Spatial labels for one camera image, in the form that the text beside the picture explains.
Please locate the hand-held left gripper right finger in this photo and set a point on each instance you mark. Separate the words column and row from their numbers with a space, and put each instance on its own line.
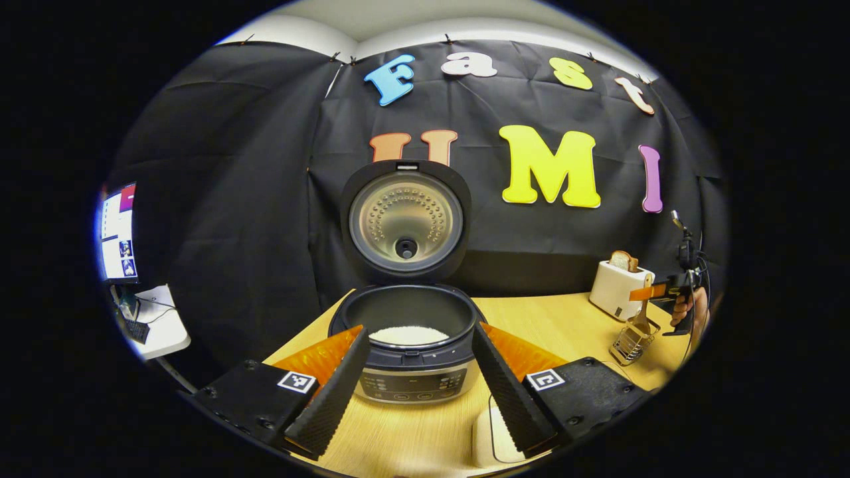
column 508, row 398

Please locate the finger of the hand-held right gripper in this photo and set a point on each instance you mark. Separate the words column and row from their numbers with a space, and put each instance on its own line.
column 647, row 292

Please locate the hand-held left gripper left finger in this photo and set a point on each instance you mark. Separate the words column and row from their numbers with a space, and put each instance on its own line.
column 332, row 398

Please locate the clear plastic rice container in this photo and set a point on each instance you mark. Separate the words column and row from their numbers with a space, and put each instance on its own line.
column 485, row 438

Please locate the white rice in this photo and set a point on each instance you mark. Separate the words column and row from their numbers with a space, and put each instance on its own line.
column 508, row 446
column 408, row 335

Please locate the black silver rice cooker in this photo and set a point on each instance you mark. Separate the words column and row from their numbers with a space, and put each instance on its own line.
column 418, row 384

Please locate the white toaster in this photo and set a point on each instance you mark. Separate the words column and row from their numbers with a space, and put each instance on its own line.
column 614, row 292

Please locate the toasted bread slice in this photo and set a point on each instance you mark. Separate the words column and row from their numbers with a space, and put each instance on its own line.
column 624, row 261

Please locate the white side table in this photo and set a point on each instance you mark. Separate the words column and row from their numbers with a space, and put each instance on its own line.
column 163, row 325

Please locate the black keyboard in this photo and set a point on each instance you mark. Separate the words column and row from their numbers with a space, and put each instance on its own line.
column 137, row 330

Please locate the black backdrop cloth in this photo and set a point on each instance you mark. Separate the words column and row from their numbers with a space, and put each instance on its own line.
column 232, row 199

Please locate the computer monitor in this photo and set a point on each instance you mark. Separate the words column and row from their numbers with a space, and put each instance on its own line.
column 118, row 232

